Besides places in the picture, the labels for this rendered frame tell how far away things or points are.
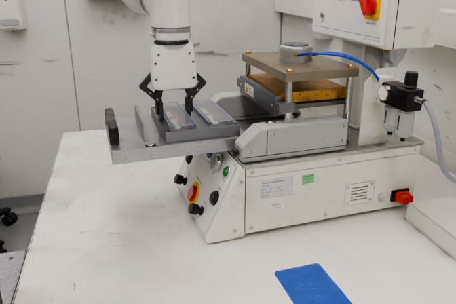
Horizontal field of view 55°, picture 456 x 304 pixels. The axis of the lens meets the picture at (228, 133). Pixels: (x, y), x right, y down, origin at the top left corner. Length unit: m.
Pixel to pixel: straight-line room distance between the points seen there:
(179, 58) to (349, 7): 0.43
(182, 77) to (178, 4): 0.16
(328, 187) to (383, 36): 0.35
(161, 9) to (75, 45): 1.63
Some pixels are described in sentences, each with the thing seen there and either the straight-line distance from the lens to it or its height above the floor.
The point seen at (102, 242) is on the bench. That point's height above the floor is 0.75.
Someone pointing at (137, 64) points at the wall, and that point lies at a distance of 2.55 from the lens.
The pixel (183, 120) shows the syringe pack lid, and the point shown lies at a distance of 0.96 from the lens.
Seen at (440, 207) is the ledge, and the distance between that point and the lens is 1.14.
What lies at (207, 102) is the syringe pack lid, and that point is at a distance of 1.09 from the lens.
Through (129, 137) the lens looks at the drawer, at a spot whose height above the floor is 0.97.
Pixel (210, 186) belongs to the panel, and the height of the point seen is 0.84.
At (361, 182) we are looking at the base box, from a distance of 1.08.
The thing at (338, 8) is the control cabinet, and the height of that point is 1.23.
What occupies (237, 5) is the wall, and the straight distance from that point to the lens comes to 2.60.
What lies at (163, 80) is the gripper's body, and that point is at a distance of 0.96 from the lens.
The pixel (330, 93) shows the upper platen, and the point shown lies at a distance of 1.03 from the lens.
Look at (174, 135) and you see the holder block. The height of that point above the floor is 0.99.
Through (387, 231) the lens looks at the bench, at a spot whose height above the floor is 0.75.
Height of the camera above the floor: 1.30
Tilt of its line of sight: 20 degrees down
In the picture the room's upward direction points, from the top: straight up
